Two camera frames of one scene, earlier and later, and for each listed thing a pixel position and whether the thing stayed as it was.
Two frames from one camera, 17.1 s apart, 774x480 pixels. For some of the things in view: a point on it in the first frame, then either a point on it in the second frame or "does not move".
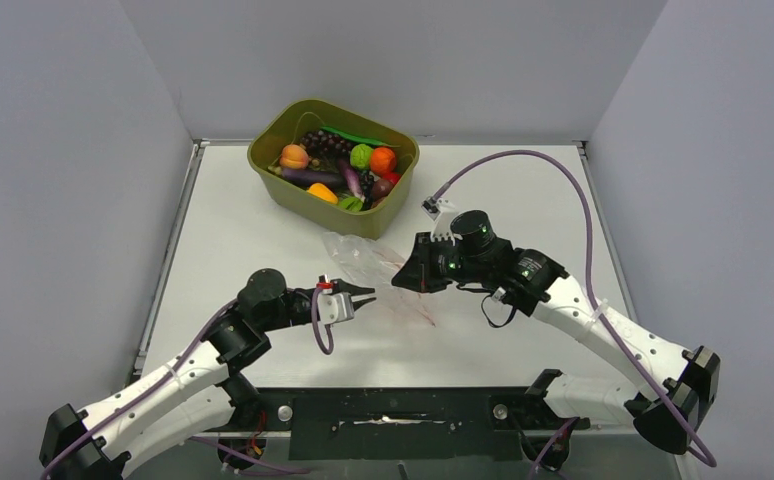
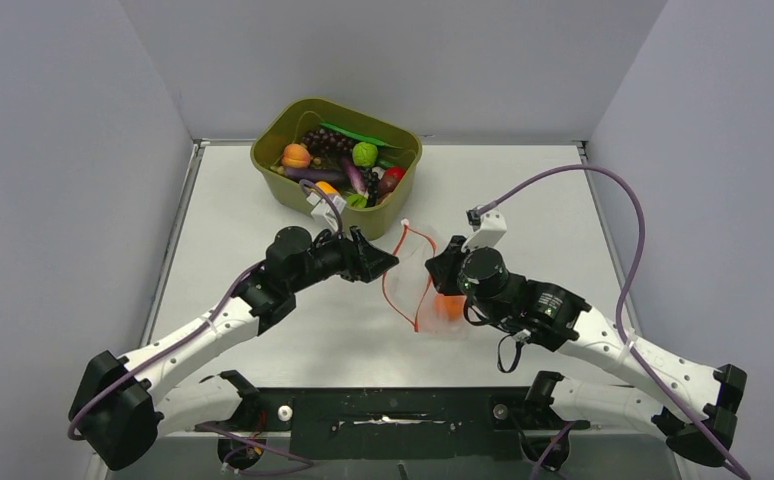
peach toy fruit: x=294 y=156 does not move
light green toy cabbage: x=360 y=156 does not move
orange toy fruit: x=382 y=160 -> x=450 y=307
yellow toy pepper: x=322 y=192 does not move
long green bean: x=357 y=138 does not move
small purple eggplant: x=352 y=179 does not move
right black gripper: x=417 y=274 -> x=443 y=266
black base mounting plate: x=404 y=424 does not move
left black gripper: x=339 y=286 -> x=361 y=261
